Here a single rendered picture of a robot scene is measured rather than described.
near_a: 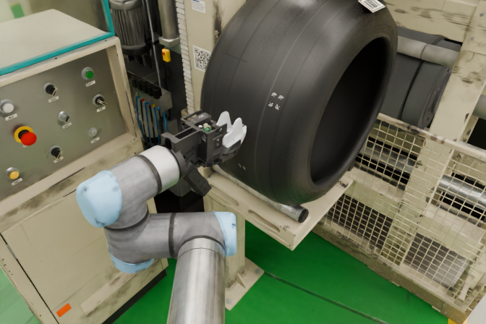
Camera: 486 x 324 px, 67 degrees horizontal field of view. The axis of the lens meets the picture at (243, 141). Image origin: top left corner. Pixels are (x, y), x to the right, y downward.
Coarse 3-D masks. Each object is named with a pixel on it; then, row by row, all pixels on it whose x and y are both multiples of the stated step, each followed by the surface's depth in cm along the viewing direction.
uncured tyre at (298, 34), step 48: (288, 0) 80; (336, 0) 77; (240, 48) 79; (288, 48) 74; (336, 48) 73; (384, 48) 97; (240, 96) 79; (288, 96) 73; (336, 96) 124; (384, 96) 108; (288, 144) 77; (336, 144) 121; (288, 192) 87
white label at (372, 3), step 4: (360, 0) 78; (364, 0) 79; (368, 0) 79; (372, 0) 80; (376, 0) 81; (364, 4) 77; (368, 4) 78; (372, 4) 79; (376, 4) 79; (380, 4) 80; (368, 8) 77; (372, 8) 78; (376, 8) 78; (380, 8) 79
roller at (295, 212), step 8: (216, 168) 119; (232, 176) 115; (240, 184) 114; (256, 192) 111; (264, 200) 110; (280, 208) 106; (288, 208) 105; (296, 208) 104; (304, 208) 104; (296, 216) 103; (304, 216) 104
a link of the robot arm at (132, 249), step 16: (144, 224) 60; (160, 224) 61; (112, 240) 59; (128, 240) 59; (144, 240) 60; (160, 240) 60; (112, 256) 61; (128, 256) 61; (144, 256) 61; (160, 256) 61; (128, 272) 63
